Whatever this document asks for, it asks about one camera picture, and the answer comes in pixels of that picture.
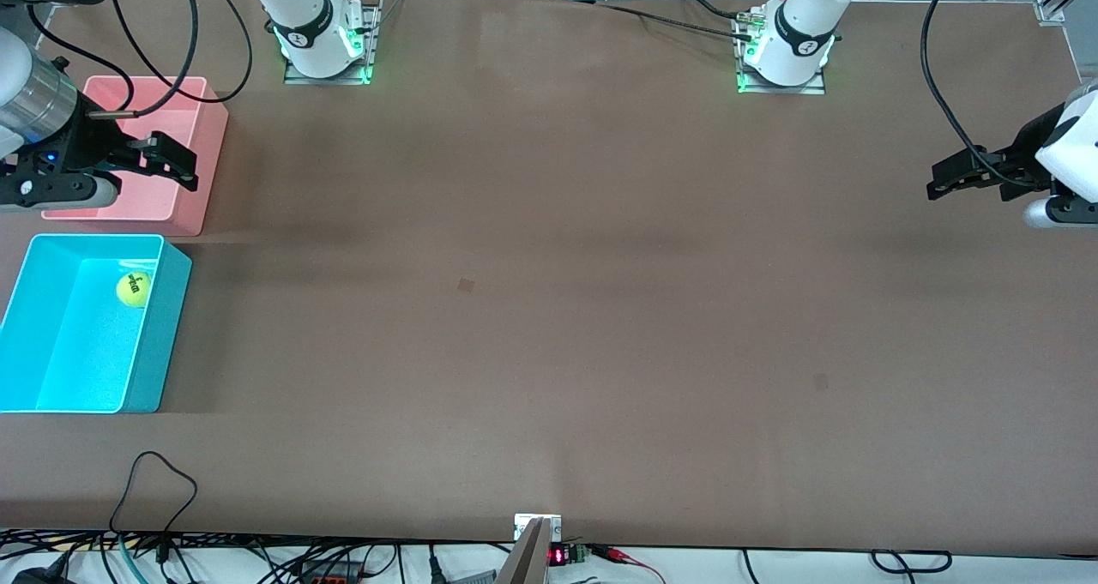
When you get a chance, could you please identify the grey metal camera bracket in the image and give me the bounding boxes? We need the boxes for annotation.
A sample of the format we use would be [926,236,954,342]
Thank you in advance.
[496,514,563,584]

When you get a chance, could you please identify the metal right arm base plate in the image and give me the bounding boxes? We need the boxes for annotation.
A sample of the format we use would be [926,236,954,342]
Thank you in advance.
[283,0,383,86]

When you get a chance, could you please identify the black flat coiled cable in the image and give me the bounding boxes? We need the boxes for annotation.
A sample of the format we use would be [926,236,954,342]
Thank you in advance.
[871,550,953,575]

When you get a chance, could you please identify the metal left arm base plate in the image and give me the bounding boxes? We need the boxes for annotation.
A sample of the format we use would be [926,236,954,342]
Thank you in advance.
[736,9,829,96]

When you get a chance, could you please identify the short black base cable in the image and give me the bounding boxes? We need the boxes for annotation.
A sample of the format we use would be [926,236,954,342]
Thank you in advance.
[676,0,749,23]

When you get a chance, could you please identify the yellow-green tennis ball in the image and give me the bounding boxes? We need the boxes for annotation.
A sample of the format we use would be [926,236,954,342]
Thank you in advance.
[116,272,154,310]

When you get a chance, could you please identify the teal cable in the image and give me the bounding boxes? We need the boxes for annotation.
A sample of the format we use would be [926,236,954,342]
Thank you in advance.
[118,533,147,584]

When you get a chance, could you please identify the thin black looped cable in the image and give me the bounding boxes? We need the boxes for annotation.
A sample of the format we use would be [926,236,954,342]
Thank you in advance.
[110,451,200,559]

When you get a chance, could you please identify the long black base cable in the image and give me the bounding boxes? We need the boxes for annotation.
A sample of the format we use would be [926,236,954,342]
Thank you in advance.
[566,0,760,45]

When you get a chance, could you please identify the pink plastic bin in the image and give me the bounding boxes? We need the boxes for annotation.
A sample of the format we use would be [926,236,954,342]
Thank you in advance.
[41,75,230,238]

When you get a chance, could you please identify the blue plastic bin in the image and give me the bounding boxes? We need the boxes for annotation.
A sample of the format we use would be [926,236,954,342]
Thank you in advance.
[0,233,193,415]

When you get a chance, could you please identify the red clip lead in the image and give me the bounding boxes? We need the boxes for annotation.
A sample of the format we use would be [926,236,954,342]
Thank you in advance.
[590,545,668,584]

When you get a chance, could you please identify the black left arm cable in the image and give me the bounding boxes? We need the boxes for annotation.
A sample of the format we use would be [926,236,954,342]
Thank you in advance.
[921,0,1044,190]

